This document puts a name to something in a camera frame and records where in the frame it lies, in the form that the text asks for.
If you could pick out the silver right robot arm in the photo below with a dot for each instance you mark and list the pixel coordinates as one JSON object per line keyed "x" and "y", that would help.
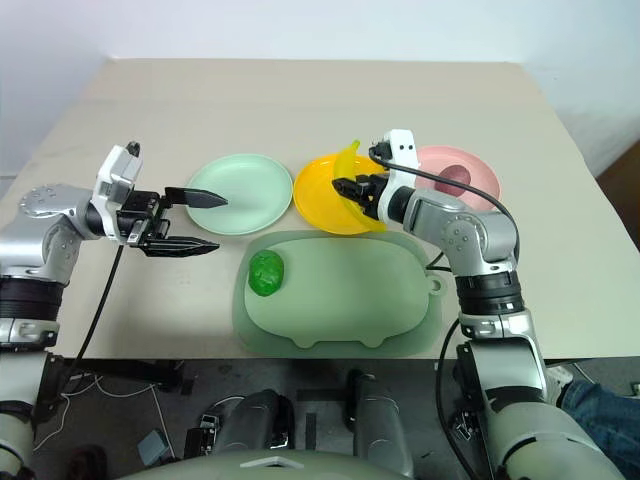
{"x": 470, "y": 235}

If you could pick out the grey foot pedal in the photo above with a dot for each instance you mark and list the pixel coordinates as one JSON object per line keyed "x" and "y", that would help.
{"x": 154, "y": 446}

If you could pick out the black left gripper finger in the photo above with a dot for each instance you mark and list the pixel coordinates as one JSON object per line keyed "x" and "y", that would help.
{"x": 180, "y": 247}
{"x": 197, "y": 198}

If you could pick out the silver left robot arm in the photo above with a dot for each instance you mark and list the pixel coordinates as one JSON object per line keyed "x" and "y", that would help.
{"x": 30, "y": 245}

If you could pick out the dark red toy fruit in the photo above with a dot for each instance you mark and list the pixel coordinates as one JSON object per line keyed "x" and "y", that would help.
{"x": 456, "y": 176}

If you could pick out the dark rounded robot leg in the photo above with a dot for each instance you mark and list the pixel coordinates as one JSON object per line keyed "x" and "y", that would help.
{"x": 375, "y": 415}
{"x": 255, "y": 420}

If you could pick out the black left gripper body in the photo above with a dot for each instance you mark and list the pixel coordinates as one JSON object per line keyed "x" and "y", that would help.
{"x": 142, "y": 212}

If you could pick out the person's blue jeans leg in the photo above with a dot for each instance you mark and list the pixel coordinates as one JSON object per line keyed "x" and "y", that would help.
{"x": 607, "y": 420}

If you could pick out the pale green robot torso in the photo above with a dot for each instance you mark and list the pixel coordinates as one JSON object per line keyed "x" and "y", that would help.
{"x": 260, "y": 467}

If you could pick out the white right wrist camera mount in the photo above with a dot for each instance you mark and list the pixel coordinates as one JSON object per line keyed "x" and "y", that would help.
{"x": 402, "y": 147}

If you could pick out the black table frame bar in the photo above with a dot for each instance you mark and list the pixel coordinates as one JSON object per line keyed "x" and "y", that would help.
{"x": 125, "y": 370}

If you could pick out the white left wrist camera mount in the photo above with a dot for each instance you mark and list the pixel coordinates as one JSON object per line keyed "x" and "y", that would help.
{"x": 117, "y": 172}

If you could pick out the green silicone tray mat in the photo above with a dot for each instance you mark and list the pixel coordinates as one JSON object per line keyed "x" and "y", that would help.
{"x": 340, "y": 290}

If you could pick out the yellow plate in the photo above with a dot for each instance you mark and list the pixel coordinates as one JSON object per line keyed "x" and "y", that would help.
{"x": 315, "y": 195}

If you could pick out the brown wooden furniture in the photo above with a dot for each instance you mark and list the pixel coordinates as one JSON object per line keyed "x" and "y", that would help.
{"x": 622, "y": 172}

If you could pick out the pink plate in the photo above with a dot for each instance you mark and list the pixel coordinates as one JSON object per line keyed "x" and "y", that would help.
{"x": 482, "y": 175}

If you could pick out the pale green plate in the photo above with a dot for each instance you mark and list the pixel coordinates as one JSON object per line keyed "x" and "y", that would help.
{"x": 250, "y": 200}

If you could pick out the green toy vegetable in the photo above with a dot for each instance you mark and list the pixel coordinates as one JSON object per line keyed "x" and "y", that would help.
{"x": 266, "y": 274}

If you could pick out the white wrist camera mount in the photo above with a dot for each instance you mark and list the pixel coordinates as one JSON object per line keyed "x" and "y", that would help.
{"x": 117, "y": 172}
{"x": 402, "y": 147}

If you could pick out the yellow toy banana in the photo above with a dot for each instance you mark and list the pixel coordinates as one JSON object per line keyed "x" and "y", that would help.
{"x": 345, "y": 162}

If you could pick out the white shoe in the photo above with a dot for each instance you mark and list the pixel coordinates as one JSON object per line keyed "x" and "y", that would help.
{"x": 559, "y": 379}

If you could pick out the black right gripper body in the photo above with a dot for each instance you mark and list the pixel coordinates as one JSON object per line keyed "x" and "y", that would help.
{"x": 371, "y": 190}

